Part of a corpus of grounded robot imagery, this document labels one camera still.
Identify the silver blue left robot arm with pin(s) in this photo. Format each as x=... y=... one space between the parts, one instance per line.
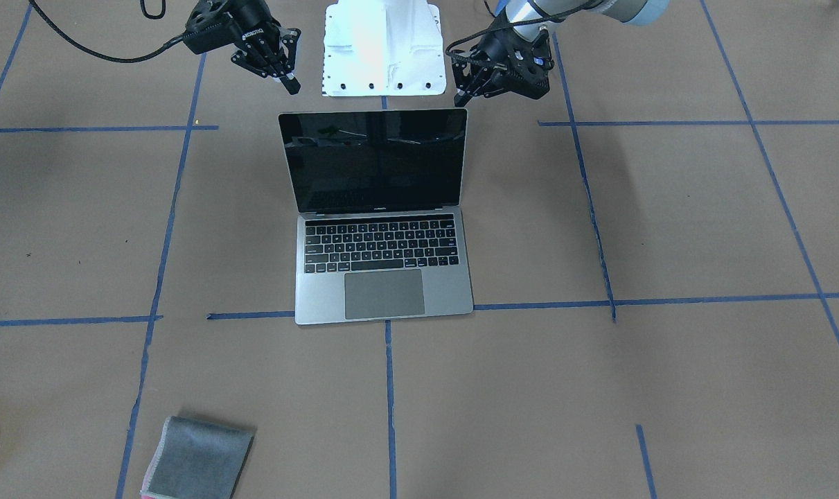
x=526 y=17

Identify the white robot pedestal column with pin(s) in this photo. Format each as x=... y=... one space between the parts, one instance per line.
x=383 y=48

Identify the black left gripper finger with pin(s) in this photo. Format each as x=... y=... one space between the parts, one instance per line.
x=469 y=64
x=470 y=86

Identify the grey folded cloth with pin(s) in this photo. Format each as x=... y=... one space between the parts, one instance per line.
x=196 y=459

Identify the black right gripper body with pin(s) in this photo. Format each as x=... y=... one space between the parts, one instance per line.
x=244 y=29

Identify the silver grey laptop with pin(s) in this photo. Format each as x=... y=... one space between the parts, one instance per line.
x=380 y=232

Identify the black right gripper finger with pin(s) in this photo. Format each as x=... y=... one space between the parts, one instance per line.
x=275 y=71
x=283 y=43

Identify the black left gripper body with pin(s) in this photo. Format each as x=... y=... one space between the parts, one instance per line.
x=497 y=48

